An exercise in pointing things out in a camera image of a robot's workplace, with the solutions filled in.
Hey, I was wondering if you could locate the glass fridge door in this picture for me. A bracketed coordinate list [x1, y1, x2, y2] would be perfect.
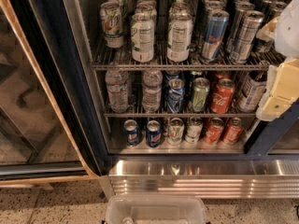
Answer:
[0, 0, 103, 186]

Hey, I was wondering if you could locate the red coca-cola can middle shelf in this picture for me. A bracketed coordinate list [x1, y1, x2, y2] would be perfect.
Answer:
[210, 78, 235, 114]

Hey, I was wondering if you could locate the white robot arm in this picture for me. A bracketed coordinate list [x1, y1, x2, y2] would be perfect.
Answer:
[256, 0, 299, 121]

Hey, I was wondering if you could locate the blue pepsi can middle shelf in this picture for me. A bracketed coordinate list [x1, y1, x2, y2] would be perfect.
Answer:
[166, 78, 185, 113]

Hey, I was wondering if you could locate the left coca-cola can bottom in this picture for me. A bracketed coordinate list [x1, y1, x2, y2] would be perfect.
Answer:
[204, 118, 224, 145]

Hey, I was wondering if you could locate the right pepsi can bottom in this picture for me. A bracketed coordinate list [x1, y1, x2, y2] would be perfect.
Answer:
[146, 120, 162, 147]

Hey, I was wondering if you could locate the right 7up can bottom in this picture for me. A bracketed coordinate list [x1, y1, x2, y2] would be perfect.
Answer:
[185, 117, 203, 144]

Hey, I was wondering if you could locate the coca-cola can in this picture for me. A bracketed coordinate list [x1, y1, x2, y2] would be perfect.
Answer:
[221, 118, 243, 145]
[204, 118, 224, 145]

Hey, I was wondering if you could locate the far right silver can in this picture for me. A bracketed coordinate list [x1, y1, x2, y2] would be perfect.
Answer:
[253, 1, 288, 53]

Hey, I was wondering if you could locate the front left 7up can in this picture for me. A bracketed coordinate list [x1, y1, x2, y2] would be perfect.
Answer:
[100, 0, 123, 49]

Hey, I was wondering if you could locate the left water bottle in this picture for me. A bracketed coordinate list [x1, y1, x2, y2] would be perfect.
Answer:
[106, 69, 128, 113]

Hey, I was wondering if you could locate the steel fridge base grille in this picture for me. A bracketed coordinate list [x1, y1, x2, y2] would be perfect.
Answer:
[99, 160, 299, 199]

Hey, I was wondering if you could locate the left pepsi can bottom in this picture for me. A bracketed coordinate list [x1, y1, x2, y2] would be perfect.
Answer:
[123, 119, 139, 147]

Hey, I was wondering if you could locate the wire shelf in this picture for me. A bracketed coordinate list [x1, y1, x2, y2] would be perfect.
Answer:
[90, 40, 284, 71]
[104, 105, 255, 118]

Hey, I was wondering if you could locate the top wire shelf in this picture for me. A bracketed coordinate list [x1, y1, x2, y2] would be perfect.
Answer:
[90, 40, 284, 71]

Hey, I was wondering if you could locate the blue silver redbull can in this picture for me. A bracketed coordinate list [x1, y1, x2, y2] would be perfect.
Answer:
[200, 9, 229, 63]

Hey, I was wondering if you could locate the white blue can middle shelf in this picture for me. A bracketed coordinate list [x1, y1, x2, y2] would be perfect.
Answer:
[236, 71, 267, 113]

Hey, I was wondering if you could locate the white can nutrition label left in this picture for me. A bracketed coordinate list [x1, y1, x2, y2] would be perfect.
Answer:
[131, 13, 154, 63]

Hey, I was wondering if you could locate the white can nutrition label right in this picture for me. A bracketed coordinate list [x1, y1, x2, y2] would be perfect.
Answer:
[167, 13, 193, 63]

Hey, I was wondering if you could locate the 7up can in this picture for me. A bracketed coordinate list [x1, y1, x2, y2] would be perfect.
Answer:
[185, 117, 203, 144]
[167, 118, 184, 145]
[100, 0, 123, 49]

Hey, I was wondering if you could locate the white can nutrition label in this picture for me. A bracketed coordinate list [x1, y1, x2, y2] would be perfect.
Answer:
[167, 13, 193, 63]
[131, 13, 154, 63]

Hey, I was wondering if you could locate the right water bottle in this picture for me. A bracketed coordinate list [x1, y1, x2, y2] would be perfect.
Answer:
[142, 70, 163, 113]

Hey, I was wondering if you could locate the clear plastic bin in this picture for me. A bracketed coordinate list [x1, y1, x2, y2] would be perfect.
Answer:
[106, 194, 206, 224]

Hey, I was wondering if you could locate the right coca-cola can bottom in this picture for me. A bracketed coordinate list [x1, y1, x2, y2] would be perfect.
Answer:
[221, 118, 243, 145]

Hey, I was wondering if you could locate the middle wire shelf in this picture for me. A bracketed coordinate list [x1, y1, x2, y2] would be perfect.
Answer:
[104, 105, 255, 118]

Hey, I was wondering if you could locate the water bottle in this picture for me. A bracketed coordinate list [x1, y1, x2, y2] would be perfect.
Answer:
[106, 69, 128, 113]
[142, 70, 163, 113]

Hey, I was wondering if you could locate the left 7up can bottom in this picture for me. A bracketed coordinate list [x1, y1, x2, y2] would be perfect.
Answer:
[167, 118, 184, 145]

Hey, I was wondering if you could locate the pepsi can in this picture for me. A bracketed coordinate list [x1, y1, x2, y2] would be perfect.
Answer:
[146, 120, 162, 147]
[123, 119, 139, 147]

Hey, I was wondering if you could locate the green can middle shelf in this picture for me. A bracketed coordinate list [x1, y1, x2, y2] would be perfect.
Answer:
[192, 77, 210, 112]

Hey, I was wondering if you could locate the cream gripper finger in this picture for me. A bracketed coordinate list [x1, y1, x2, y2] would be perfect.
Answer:
[256, 17, 278, 42]
[256, 58, 299, 121]

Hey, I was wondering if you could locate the silver sugarfree redbull can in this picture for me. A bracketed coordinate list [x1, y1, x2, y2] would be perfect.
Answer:
[229, 10, 264, 64]

